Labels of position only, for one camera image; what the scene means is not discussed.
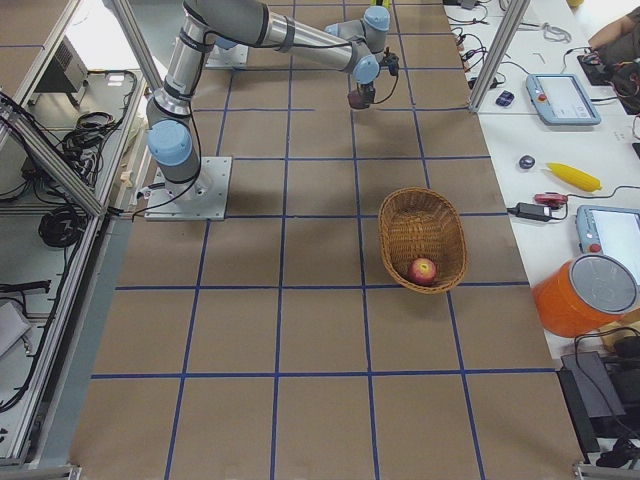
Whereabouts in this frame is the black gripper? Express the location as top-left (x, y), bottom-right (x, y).
top-left (358, 82), bottom-right (376, 103)

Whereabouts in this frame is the dark red apple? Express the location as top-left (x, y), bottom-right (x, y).
top-left (347, 90), bottom-right (372, 110)

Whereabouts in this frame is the red yellow apple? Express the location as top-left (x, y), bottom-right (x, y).
top-left (407, 257), bottom-right (438, 286)

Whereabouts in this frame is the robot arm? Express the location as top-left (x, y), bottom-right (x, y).
top-left (147, 1), bottom-right (390, 185)

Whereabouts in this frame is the woven wicker basket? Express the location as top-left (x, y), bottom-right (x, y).
top-left (378, 187), bottom-right (467, 294)

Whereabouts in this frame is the upper teach pendant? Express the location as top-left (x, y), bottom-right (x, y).
top-left (525, 74), bottom-right (601, 126)

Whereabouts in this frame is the teach pendant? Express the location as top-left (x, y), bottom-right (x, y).
top-left (575, 205), bottom-right (639, 267)
top-left (525, 74), bottom-right (601, 126)

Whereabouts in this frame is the black power adapter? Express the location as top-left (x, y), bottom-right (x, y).
top-left (509, 202), bottom-right (553, 222)

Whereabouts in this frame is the yellow toy corn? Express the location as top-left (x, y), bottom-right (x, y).
top-left (546, 162), bottom-right (602, 193)

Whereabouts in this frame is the lower teach pendant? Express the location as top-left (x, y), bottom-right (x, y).
top-left (575, 205), bottom-right (639, 267)

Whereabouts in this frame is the orange bucket with grey lid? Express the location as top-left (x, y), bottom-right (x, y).
top-left (533, 254), bottom-right (639, 338)

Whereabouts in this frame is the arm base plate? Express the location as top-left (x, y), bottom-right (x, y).
top-left (205, 45), bottom-right (249, 70)
top-left (143, 157), bottom-right (232, 221)

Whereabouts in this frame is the aluminium frame post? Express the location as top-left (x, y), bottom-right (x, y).
top-left (468, 0), bottom-right (530, 113)

